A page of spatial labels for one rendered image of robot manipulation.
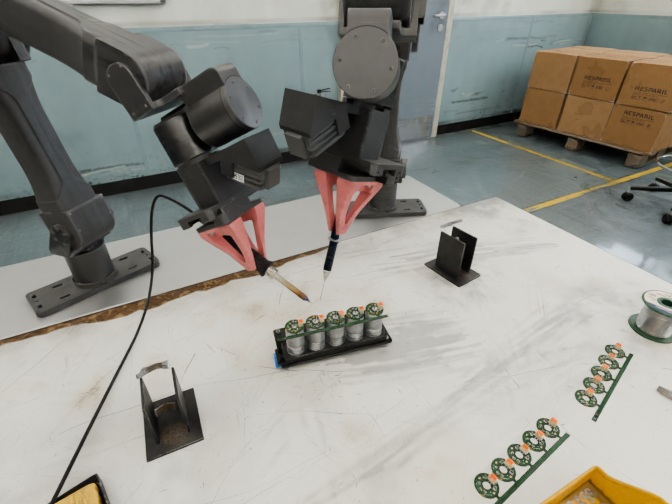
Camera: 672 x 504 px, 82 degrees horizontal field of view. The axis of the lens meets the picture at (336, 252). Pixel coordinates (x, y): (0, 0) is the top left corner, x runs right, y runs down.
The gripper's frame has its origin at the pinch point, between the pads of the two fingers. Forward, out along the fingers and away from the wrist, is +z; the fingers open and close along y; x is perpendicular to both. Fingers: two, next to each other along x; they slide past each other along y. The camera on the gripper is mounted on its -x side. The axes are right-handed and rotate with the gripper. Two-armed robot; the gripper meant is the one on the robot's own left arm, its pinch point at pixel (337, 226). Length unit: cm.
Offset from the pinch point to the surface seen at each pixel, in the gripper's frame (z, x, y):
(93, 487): 26.2, -26.4, -2.5
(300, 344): 16.1, -3.1, 0.8
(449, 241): 3.4, 26.2, 4.9
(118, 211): 81, 70, -223
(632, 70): -86, 346, -18
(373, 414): 19.3, -1.6, 12.9
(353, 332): 14.1, 3.0, 4.6
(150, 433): 25.2, -19.8, -4.5
